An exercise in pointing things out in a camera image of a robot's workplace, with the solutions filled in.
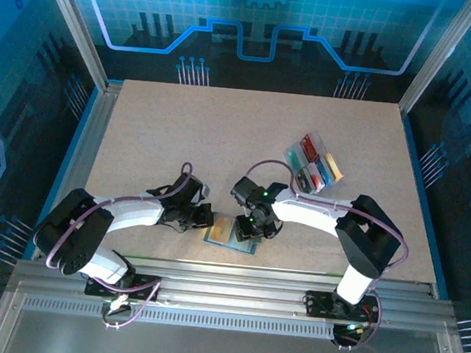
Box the clear plastic case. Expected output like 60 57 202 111
202 209 263 257

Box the gold card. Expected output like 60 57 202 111
321 152 346 182

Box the clear acrylic card tray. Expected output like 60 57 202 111
279 126 349 199

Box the black VIP card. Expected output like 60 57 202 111
295 165 316 194

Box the green VIP card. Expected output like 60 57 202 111
285 145 308 172

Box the grey metal panel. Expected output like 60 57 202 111
1 308 453 353

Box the lit controller board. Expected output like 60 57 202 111
341 320 368 338

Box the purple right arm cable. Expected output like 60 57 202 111
230 156 419 353

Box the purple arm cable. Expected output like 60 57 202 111
38 149 195 338
230 156 419 353

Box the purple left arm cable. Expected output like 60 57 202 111
38 149 195 338

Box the aluminium frame rail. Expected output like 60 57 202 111
5 242 466 339

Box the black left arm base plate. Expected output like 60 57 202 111
84 268 164 303

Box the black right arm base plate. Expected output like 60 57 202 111
304 289 382 325

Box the slotted metal cable duct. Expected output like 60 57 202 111
22 296 337 341

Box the white cable connector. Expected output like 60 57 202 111
107 293 131 313

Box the aluminium side rail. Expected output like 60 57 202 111
29 74 125 267

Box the aluminium frame post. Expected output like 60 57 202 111
398 0 471 120
23 0 120 93

